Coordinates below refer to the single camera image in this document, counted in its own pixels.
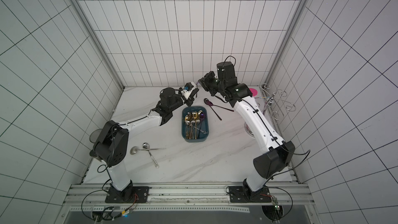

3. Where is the teal storage box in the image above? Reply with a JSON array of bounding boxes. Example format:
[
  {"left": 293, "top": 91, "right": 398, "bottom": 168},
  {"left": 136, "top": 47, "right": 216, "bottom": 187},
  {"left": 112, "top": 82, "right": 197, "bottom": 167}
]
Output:
[{"left": 181, "top": 106, "right": 209, "bottom": 143}]

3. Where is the clear drinking glass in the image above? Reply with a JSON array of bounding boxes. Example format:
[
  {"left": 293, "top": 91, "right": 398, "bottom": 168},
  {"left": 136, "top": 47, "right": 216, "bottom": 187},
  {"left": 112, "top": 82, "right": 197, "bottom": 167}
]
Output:
[{"left": 89, "top": 129, "right": 102, "bottom": 144}]

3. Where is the gold slim spoon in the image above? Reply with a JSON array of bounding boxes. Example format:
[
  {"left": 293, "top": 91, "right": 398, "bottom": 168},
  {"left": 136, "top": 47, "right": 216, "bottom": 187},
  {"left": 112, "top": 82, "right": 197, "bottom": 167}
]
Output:
[{"left": 193, "top": 112, "right": 199, "bottom": 127}]

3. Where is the black spoon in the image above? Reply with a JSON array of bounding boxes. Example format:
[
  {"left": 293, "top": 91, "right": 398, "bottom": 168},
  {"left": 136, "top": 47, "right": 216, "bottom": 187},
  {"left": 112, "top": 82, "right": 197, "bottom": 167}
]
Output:
[{"left": 209, "top": 103, "right": 223, "bottom": 121}]

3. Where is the aluminium mounting rail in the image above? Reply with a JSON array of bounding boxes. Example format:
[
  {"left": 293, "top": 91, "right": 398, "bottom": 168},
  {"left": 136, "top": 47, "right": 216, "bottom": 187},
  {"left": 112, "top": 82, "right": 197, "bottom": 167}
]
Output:
[{"left": 60, "top": 182, "right": 315, "bottom": 217}]

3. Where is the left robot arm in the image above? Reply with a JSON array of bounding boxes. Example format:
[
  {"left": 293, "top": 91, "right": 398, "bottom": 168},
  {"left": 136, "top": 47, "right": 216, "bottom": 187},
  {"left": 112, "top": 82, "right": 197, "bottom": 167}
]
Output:
[{"left": 90, "top": 82, "right": 199, "bottom": 204}]

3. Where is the pink plastic goblet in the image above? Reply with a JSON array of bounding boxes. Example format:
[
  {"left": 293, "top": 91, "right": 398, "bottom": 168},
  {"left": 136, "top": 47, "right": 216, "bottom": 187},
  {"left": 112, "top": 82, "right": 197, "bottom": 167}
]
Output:
[{"left": 249, "top": 88, "right": 258, "bottom": 97}]

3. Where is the silver ladle spoon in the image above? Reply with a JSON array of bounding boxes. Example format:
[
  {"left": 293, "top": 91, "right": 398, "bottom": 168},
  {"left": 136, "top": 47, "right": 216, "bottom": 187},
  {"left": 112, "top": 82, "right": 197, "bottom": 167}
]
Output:
[{"left": 130, "top": 146, "right": 165, "bottom": 155}]

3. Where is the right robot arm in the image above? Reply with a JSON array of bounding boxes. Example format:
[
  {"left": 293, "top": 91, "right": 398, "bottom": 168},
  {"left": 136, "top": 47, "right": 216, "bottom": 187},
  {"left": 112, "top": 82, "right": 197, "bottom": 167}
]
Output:
[{"left": 199, "top": 61, "right": 295, "bottom": 202}]

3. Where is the rose gold spoon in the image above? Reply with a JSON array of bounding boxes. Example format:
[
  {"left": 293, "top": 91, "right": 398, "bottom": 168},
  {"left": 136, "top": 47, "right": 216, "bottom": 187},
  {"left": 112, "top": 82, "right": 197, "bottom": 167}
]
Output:
[
  {"left": 185, "top": 116, "right": 195, "bottom": 140},
  {"left": 189, "top": 113, "right": 195, "bottom": 131}
]

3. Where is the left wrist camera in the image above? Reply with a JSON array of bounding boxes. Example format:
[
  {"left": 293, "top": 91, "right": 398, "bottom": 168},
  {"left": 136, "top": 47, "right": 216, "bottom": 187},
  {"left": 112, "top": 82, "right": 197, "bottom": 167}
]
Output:
[{"left": 180, "top": 82, "right": 197, "bottom": 100}]

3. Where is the chrome wire cup rack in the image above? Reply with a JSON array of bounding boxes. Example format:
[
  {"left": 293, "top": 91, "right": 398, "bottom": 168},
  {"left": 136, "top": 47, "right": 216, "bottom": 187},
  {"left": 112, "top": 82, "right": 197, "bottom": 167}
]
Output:
[{"left": 249, "top": 83, "right": 297, "bottom": 136}]

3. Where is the gold ornate-handle spoon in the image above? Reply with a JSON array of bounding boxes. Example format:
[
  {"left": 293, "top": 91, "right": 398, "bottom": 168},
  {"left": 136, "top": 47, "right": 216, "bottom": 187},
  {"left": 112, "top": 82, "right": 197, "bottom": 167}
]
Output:
[{"left": 184, "top": 113, "right": 191, "bottom": 139}]

